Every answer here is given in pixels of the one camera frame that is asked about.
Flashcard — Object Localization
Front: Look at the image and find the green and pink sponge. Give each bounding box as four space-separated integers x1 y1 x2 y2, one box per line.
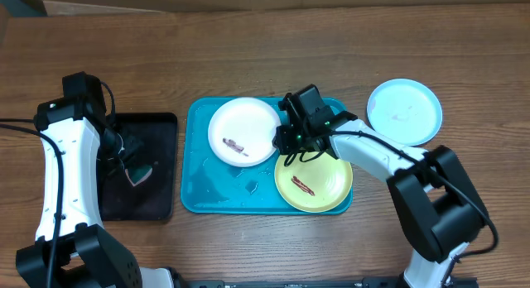
125 165 152 187

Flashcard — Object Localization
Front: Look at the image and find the yellow green plate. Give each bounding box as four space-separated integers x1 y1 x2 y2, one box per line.
274 154 354 214

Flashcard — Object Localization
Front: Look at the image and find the white plate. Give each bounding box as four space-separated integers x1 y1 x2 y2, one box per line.
208 97 281 167

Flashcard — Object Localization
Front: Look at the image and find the light blue plate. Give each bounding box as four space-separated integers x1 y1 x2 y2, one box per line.
366 79 443 146

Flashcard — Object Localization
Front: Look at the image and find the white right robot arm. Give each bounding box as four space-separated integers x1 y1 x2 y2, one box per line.
273 84 499 287

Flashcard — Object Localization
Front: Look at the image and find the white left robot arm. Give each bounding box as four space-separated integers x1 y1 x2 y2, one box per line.
16 72 142 287

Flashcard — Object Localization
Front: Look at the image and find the black water tray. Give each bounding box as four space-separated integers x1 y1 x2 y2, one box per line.
97 113 178 221

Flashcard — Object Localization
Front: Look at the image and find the blue plastic tray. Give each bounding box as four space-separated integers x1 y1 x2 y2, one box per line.
181 97 353 215

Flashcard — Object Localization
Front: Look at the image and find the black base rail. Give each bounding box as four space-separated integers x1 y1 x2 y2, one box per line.
181 276 481 288

